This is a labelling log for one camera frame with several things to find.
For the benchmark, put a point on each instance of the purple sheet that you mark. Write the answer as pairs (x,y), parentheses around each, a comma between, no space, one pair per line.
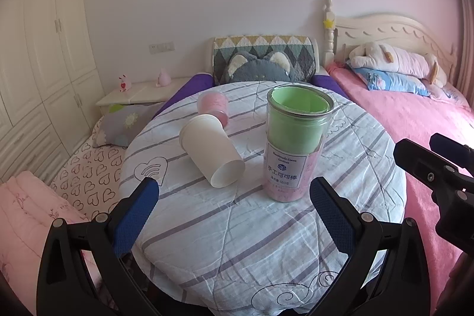
(185,90)

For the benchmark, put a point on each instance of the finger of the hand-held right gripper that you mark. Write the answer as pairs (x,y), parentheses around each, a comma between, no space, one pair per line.
(418,162)
(442,144)

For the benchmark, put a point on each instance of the small pink ornament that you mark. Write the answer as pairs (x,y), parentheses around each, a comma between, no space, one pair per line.
(163,78)

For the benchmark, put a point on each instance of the pink quilt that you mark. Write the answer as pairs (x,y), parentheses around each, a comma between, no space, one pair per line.
(26,219)

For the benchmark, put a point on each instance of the cream bed headboard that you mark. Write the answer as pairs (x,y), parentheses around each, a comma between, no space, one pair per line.
(389,31)

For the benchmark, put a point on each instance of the cream wardrobe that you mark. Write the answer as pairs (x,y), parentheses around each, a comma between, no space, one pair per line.
(40,71)

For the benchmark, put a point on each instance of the pink plush toy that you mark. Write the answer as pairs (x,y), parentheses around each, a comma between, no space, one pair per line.
(400,58)

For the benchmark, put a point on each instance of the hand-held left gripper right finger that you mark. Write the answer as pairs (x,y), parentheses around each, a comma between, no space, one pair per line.
(332,218)

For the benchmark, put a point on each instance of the pink cup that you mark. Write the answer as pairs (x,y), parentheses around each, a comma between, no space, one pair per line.
(214,104)

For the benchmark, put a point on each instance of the clear jar with green cups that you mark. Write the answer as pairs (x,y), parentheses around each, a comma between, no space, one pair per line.
(296,138)

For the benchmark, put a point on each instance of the yellow star sticker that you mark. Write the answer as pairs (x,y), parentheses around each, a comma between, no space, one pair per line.
(329,22)

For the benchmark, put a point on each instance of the white nightstand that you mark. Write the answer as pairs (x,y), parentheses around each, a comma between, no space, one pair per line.
(142,92)

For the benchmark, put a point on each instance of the heart printed sheet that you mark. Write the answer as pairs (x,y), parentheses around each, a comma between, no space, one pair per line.
(89,175)

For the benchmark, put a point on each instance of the diamond patterned quilted chair cover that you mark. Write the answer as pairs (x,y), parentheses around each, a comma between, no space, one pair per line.
(259,47)

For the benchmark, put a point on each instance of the blue printed pillow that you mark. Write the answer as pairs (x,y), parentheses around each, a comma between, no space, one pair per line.
(389,81)

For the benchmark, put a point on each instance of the grey flower pillow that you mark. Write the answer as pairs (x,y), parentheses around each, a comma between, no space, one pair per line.
(122,121)

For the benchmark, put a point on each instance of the grey bear cushion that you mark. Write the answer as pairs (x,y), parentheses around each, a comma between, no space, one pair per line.
(255,70)

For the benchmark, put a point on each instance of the pink bedspread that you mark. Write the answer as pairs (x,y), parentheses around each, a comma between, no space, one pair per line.
(377,116)

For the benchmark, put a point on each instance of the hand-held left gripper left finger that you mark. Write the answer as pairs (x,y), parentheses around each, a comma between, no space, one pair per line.
(134,218)

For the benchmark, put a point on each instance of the pink rabbit figurine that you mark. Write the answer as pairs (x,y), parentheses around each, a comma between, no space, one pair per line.
(123,83)

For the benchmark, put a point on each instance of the white wall socket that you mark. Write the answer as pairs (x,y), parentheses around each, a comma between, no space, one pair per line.
(161,47)

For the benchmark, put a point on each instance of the white paper cup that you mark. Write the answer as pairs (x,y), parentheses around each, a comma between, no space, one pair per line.
(211,149)

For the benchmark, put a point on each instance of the striped white tablecloth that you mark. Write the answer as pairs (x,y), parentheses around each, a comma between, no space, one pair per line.
(237,238)

